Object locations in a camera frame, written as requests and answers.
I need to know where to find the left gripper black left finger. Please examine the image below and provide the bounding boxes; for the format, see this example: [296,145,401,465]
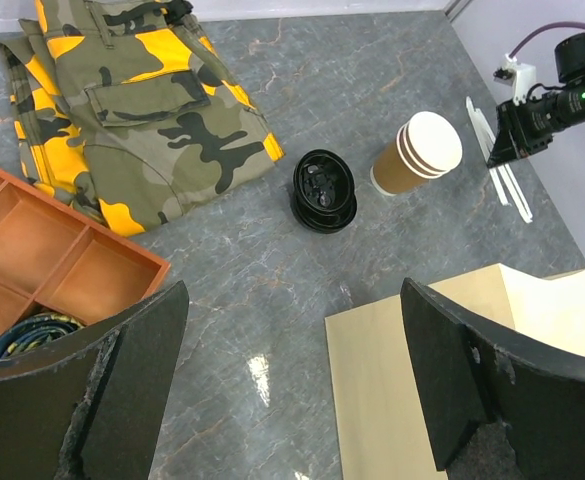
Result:
[0,282,189,479]

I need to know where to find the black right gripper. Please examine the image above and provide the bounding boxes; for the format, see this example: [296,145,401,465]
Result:
[487,92,566,168]

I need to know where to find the stack of black lids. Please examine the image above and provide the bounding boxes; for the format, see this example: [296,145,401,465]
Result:
[291,149,358,234]

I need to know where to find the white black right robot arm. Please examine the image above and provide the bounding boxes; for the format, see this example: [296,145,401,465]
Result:
[487,22,585,168]

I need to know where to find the orange compartment tray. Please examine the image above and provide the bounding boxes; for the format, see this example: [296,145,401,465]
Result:
[0,169,170,335]

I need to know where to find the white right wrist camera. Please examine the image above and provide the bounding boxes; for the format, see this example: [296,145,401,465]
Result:
[493,54,537,105]

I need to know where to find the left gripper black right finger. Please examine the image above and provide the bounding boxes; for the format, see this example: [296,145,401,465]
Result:
[400,278,585,479]

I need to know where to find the white paper straws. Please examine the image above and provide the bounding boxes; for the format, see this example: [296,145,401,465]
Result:
[464,95,534,225]

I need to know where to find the brown paper bag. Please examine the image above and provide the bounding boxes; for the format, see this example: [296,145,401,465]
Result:
[325,264,585,479]

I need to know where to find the green yellow rolled sock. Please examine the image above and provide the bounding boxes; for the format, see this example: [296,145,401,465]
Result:
[0,311,84,366]

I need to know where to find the stack of paper cups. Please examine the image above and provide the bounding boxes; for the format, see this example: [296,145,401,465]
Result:
[370,111,463,196]

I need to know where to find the camouflage folded cloth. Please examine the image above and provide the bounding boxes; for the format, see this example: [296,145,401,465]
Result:
[0,1,284,237]

